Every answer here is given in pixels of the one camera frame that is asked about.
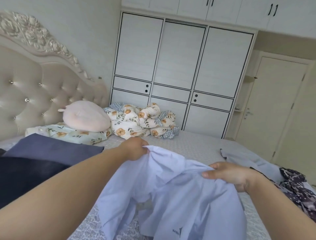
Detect person's left hand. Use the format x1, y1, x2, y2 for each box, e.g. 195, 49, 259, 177
118, 137, 150, 162

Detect person's right hand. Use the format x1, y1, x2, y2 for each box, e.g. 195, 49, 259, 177
201, 162, 260, 194

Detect bed with grey patterned sheet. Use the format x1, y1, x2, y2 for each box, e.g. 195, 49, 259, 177
0, 130, 316, 240

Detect light lavender sunscreen jacket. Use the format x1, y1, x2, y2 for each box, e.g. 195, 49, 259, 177
95, 145, 248, 240

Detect dark purple patterned garment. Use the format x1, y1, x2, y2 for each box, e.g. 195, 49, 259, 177
279, 167, 316, 223

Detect grey printed t-shirt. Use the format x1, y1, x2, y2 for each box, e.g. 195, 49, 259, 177
2, 133, 105, 167

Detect person's left forearm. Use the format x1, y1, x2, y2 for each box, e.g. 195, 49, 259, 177
0, 146, 129, 240

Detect person's right forearm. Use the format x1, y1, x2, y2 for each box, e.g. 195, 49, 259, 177
244, 170, 316, 240

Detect floral bunched quilt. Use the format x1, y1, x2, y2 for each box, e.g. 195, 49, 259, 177
109, 101, 181, 140

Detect pink plush pillow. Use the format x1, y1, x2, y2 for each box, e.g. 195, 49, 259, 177
58, 100, 112, 133

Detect floral pillow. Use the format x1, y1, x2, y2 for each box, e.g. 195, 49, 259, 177
25, 123, 113, 146

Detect white door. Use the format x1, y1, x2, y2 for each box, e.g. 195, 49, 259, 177
234, 51, 316, 171

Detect white wardrobe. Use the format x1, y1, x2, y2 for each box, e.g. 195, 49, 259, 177
110, 11, 258, 139

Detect beige tufted headboard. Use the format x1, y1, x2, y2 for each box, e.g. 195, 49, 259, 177
0, 11, 109, 141

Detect white overhead cabinets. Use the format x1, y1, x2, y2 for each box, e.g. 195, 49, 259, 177
121, 0, 316, 39

